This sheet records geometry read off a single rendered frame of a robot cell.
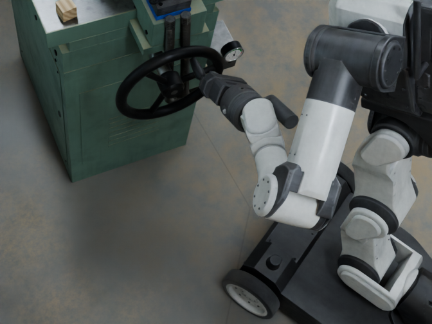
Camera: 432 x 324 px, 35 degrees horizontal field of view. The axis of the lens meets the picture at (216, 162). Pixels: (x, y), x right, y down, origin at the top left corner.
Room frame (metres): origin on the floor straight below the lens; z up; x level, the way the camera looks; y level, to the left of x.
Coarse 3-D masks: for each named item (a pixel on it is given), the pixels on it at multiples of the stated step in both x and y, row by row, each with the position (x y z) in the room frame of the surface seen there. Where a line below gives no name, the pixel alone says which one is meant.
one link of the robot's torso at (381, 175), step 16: (368, 144) 0.87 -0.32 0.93; (384, 144) 0.86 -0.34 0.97; (400, 144) 0.86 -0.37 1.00; (368, 160) 0.86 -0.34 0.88; (384, 160) 0.85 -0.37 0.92; (400, 160) 0.91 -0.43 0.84; (368, 176) 0.89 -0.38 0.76; (384, 176) 0.86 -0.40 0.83; (400, 176) 0.91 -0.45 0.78; (368, 192) 0.88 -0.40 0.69; (384, 192) 0.87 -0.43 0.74; (400, 192) 0.90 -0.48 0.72; (416, 192) 0.95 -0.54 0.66; (352, 208) 0.86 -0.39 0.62; (368, 208) 0.85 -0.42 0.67; (384, 208) 0.85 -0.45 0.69; (400, 208) 0.87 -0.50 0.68
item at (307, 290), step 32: (256, 256) 0.80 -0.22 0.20; (288, 256) 0.83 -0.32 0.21; (320, 256) 0.88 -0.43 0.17; (288, 288) 0.74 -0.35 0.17; (320, 288) 0.78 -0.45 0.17; (416, 288) 0.81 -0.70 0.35; (320, 320) 0.68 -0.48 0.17; (352, 320) 0.71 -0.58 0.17; (384, 320) 0.75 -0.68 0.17; (416, 320) 0.74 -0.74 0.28
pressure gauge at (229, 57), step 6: (228, 42) 1.19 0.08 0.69; (234, 42) 1.19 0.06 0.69; (222, 48) 1.17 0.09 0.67; (228, 48) 1.17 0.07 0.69; (234, 48) 1.17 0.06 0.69; (240, 48) 1.18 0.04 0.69; (222, 54) 1.16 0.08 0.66; (228, 54) 1.16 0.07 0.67; (240, 54) 1.19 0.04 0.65; (228, 60) 1.17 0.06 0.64
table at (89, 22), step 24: (48, 0) 0.97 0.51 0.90; (72, 0) 0.99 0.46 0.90; (96, 0) 1.02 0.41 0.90; (120, 0) 1.04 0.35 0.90; (216, 0) 1.18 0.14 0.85; (48, 24) 0.90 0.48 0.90; (72, 24) 0.93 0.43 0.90; (96, 24) 0.96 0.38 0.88; (120, 24) 1.00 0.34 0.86; (144, 48) 0.95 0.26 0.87
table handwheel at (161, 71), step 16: (176, 48) 0.93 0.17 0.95; (192, 48) 0.94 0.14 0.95; (208, 48) 0.97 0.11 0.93; (144, 64) 0.87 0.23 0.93; (160, 64) 0.88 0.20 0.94; (128, 80) 0.84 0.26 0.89; (160, 80) 0.89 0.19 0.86; (176, 80) 0.91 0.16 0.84; (160, 96) 0.90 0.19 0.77; (192, 96) 0.96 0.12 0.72; (128, 112) 0.83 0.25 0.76; (144, 112) 0.87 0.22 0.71; (160, 112) 0.90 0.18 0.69
